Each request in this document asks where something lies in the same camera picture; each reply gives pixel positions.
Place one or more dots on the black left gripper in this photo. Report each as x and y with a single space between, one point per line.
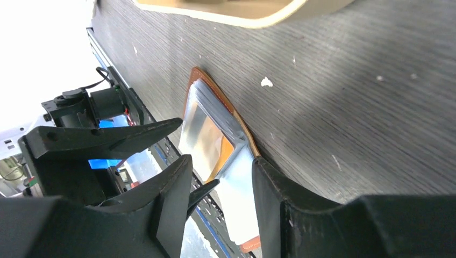
59 158

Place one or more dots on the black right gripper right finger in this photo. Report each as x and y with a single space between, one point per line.
296 222

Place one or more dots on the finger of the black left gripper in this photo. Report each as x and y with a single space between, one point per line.
197 195

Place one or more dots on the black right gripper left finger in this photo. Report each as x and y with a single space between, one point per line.
147 223

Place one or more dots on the gold credit card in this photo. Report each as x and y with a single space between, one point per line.
205 142

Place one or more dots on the brown leather card holder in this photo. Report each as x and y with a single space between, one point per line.
235 190

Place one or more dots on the beige oval tray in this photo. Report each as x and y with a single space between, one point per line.
246 14

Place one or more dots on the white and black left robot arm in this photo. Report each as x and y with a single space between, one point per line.
108 124

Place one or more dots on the aluminium frame rail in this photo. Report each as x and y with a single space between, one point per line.
102 57

